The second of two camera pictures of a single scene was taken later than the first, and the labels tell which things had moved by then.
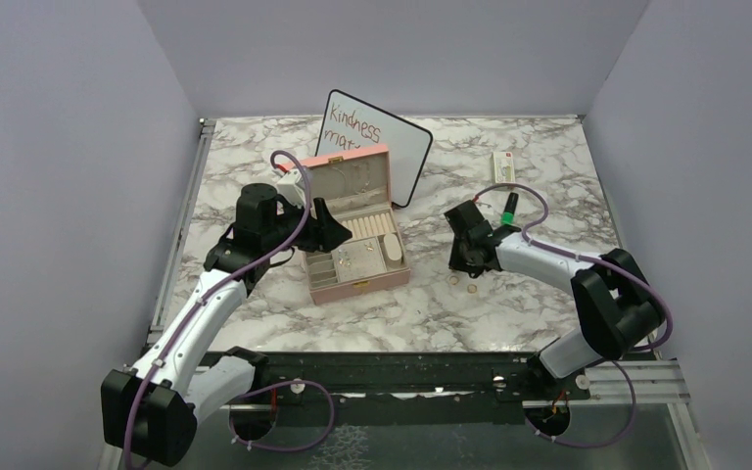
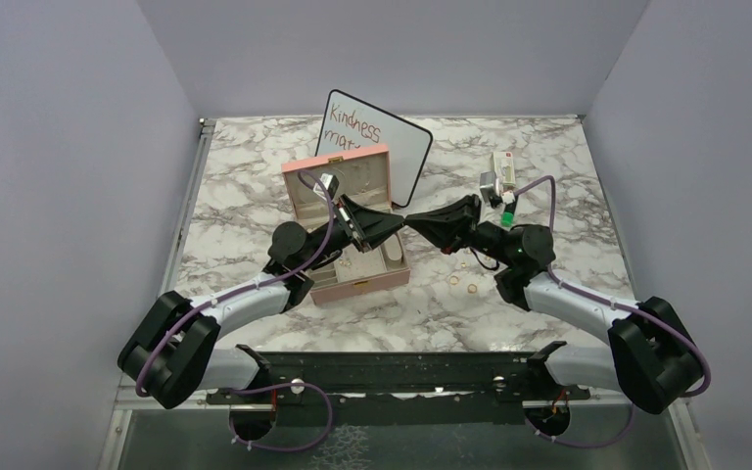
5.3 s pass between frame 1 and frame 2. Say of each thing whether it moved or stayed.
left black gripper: moved
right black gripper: moved
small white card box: stayed
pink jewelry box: stayed
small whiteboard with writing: stayed
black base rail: stayed
